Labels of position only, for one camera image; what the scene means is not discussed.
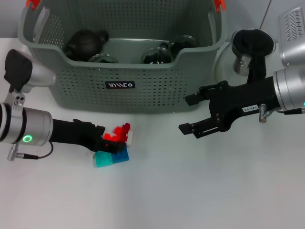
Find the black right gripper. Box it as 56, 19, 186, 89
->
178, 77, 281, 139

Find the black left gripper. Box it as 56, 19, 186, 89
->
49, 118, 126, 155

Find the blue toy block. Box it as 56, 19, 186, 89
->
112, 147, 131, 165

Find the teal toy block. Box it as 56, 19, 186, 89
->
94, 151, 114, 168

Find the dark red toy block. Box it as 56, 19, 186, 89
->
120, 123, 131, 145

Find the grey perforated storage basket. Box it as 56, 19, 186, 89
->
18, 0, 227, 115

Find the glass carafe with black lid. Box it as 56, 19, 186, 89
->
213, 28, 277, 84

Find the black teapot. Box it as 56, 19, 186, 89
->
64, 28, 110, 61

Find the left arm grey cable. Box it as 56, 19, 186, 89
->
7, 142, 54, 162

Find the thin dark background cable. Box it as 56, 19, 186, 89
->
261, 0, 272, 29

